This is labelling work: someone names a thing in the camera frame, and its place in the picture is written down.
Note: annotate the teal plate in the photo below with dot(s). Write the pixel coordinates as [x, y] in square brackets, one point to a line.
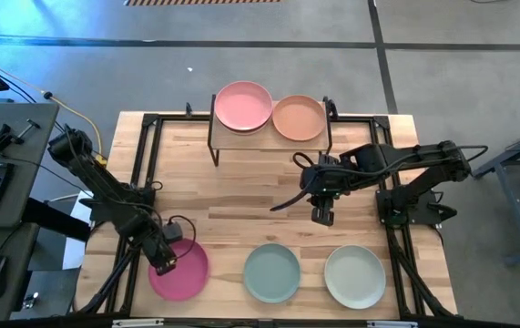
[272, 273]

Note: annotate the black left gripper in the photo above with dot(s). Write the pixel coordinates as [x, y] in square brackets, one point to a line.
[148, 237]

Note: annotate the peach plate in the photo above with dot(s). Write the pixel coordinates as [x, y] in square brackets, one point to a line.
[299, 118]

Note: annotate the black table clamp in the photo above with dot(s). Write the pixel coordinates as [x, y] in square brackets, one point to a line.
[333, 110]
[189, 109]

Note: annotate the magenta plate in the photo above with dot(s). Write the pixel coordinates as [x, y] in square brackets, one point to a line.
[186, 282]

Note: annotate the small silver item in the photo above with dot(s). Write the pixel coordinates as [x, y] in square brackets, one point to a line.
[30, 300]

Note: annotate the grey desk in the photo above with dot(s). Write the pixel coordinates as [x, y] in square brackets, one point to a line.
[36, 182]

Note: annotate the light pink plate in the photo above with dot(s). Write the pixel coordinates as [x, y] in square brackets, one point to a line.
[243, 105]

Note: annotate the wooden shelf with black legs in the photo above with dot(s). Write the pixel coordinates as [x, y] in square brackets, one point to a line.
[241, 142]

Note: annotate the white paper sheet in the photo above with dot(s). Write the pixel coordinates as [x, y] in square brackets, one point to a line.
[75, 253]

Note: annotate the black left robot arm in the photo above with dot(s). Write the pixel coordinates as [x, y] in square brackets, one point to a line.
[95, 177]

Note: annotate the black desk bar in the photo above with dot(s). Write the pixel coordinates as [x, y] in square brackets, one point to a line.
[54, 218]

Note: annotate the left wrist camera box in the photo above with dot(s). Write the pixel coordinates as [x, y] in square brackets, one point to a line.
[173, 232]

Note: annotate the pale grey-green plate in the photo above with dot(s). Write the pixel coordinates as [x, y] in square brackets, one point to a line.
[354, 276]

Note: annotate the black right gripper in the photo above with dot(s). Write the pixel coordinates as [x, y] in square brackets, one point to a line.
[328, 182]

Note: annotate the silver metal bracket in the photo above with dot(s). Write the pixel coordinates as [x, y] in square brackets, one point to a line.
[136, 324]
[391, 324]

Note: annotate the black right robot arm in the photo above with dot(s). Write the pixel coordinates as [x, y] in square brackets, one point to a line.
[405, 159]

